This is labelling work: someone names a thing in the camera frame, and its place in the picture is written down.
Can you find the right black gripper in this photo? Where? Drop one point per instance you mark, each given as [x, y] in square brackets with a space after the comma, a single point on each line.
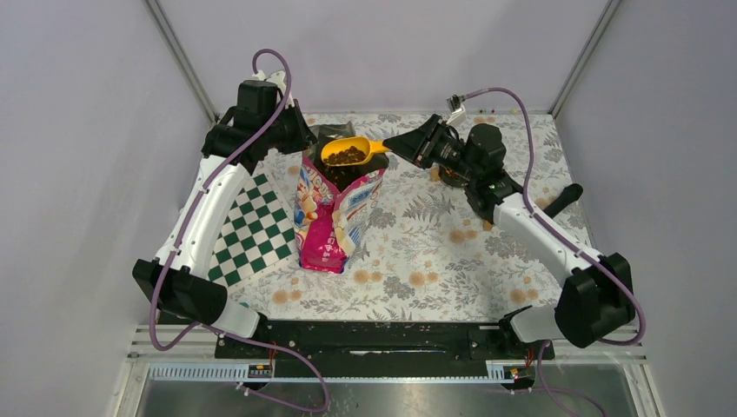
[419, 145]

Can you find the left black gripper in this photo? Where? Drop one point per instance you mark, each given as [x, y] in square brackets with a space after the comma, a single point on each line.
[307, 137]

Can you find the yellow plastic scoop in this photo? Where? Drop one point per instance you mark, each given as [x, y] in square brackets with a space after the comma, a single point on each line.
[351, 151]

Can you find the pink blue pet food bag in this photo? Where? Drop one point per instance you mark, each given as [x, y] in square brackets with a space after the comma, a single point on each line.
[332, 205]

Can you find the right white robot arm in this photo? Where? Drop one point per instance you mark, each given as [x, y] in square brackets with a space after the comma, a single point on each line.
[596, 290]

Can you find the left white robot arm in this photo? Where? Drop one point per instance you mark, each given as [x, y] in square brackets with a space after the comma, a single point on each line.
[265, 117]

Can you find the floral table mat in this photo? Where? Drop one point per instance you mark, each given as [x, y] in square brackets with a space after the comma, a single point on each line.
[425, 257]

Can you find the green white chessboard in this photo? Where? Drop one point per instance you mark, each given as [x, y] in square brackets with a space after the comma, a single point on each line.
[256, 237]

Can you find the black marker orange tip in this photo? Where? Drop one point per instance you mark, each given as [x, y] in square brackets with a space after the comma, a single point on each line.
[569, 195]

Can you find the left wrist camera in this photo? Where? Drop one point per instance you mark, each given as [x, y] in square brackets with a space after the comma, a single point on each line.
[278, 78]

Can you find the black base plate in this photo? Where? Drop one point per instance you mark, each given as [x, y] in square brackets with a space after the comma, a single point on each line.
[362, 350]

